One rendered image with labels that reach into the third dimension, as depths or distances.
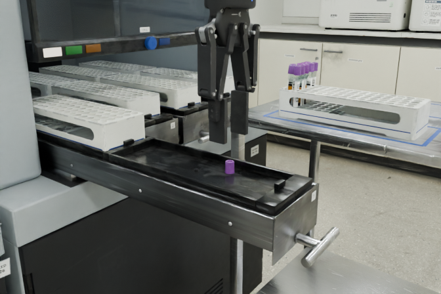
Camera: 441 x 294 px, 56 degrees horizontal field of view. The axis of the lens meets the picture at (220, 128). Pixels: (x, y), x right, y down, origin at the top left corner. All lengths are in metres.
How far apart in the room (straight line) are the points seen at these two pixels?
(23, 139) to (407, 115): 0.72
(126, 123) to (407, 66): 2.29
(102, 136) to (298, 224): 0.37
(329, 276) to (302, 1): 2.79
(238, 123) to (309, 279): 0.77
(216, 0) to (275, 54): 2.61
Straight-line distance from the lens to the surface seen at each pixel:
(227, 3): 0.59
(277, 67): 3.20
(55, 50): 0.85
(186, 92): 1.06
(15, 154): 0.87
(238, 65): 0.65
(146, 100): 0.96
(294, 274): 1.36
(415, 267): 2.04
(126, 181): 0.71
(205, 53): 0.58
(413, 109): 0.85
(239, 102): 0.67
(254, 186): 0.64
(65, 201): 0.84
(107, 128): 0.76
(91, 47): 0.89
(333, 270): 1.40
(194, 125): 1.05
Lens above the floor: 1.06
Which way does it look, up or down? 16 degrees down
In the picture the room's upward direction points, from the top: straight up
